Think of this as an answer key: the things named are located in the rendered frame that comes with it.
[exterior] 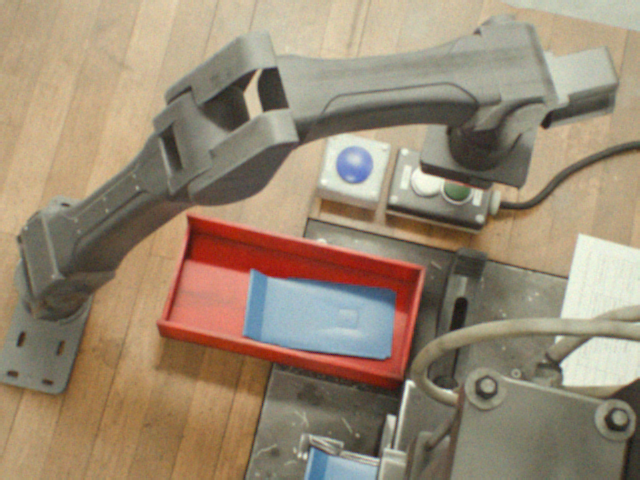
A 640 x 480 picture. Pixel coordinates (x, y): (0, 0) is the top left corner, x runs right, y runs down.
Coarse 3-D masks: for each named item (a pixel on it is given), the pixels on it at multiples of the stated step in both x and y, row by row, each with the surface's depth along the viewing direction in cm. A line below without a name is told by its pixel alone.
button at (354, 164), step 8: (344, 152) 134; (352, 152) 134; (360, 152) 134; (368, 152) 134; (336, 160) 134; (344, 160) 133; (352, 160) 133; (360, 160) 133; (368, 160) 133; (336, 168) 133; (344, 168) 133; (352, 168) 133; (360, 168) 133; (368, 168) 133; (344, 176) 133; (352, 176) 133; (360, 176) 133; (368, 176) 133
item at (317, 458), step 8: (312, 448) 117; (312, 456) 117; (320, 456) 118; (328, 456) 119; (312, 464) 117; (320, 464) 118; (328, 464) 119; (336, 464) 119; (344, 464) 119; (352, 464) 119; (360, 464) 119; (312, 472) 117; (320, 472) 118; (328, 472) 119; (336, 472) 119; (344, 472) 119; (352, 472) 119; (360, 472) 119; (368, 472) 119; (376, 472) 119
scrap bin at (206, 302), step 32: (192, 224) 131; (224, 224) 128; (192, 256) 133; (224, 256) 133; (256, 256) 133; (288, 256) 133; (320, 256) 131; (352, 256) 129; (192, 288) 132; (224, 288) 132; (416, 288) 128; (160, 320) 125; (192, 320) 131; (224, 320) 131; (256, 352) 128; (288, 352) 125; (320, 352) 131; (384, 384) 128
